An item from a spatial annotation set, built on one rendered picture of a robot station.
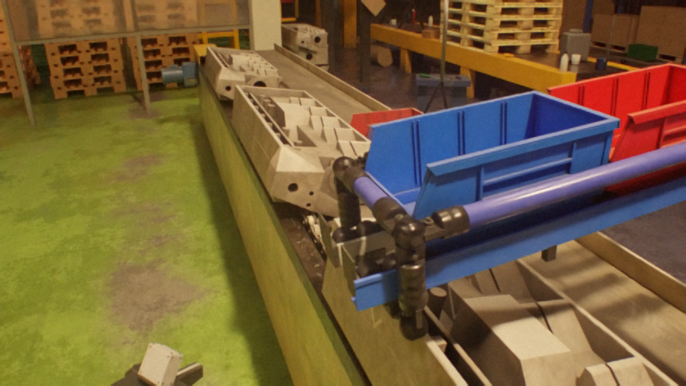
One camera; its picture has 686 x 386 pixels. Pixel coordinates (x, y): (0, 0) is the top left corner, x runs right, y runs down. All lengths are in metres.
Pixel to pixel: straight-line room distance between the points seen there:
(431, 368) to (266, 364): 1.50
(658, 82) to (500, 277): 0.47
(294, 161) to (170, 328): 1.23
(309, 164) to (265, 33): 4.78
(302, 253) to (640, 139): 0.96
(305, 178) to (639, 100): 0.96
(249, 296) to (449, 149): 1.97
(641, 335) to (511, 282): 0.39
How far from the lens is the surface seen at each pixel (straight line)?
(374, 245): 0.71
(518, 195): 0.61
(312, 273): 1.35
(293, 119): 2.06
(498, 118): 0.79
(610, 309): 1.40
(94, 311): 2.75
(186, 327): 2.48
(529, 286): 1.10
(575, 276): 1.49
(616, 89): 0.95
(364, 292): 0.59
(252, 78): 3.07
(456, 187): 0.59
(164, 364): 0.69
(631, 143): 0.77
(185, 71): 5.00
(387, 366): 0.91
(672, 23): 11.48
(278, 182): 1.53
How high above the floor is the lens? 1.51
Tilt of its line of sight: 24 degrees down
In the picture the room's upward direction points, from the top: 1 degrees counter-clockwise
